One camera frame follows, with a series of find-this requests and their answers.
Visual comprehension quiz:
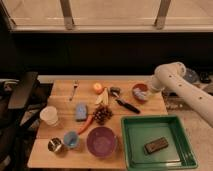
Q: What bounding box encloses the green plastic tray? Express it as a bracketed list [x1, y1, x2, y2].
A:
[121, 115, 198, 171]

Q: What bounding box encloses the white towel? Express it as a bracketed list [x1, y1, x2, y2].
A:
[133, 88, 147, 101]

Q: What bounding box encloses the dark brown sponge block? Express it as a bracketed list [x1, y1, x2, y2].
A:
[144, 137, 169, 154]

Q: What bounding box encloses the blue cup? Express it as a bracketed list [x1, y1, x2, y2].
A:
[63, 131, 79, 149]

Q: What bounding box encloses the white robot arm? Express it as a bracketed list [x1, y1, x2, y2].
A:
[148, 62, 213, 128]

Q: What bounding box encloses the grey blue dish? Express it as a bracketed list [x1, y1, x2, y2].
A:
[184, 68, 199, 83]

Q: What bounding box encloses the silver metal cup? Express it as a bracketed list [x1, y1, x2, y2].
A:
[48, 137, 63, 154]

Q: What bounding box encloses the bunch of dark grapes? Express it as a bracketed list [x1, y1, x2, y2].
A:
[93, 105, 113, 125]

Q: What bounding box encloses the purple bowl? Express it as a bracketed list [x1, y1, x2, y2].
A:
[86, 126, 117, 158]

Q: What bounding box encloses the white plastic cup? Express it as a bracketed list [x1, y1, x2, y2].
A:
[40, 106, 59, 126]

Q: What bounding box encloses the orange carrot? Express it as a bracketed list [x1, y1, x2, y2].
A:
[77, 115, 93, 135]

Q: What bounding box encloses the black office chair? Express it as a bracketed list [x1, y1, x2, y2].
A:
[0, 72, 38, 171]

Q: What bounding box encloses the blue sponge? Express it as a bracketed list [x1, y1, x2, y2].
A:
[75, 103, 87, 121]

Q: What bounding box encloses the small dark metal object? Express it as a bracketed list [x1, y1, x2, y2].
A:
[110, 87, 121, 94]

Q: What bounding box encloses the red-brown bowl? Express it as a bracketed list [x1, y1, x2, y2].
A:
[132, 84, 151, 103]

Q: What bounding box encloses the orange fruit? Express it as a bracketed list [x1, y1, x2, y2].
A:
[93, 83, 104, 94]

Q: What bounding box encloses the banana piece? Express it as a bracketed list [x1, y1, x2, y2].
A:
[95, 88, 109, 105]

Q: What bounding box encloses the silver fork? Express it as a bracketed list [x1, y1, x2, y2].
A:
[69, 80, 79, 101]

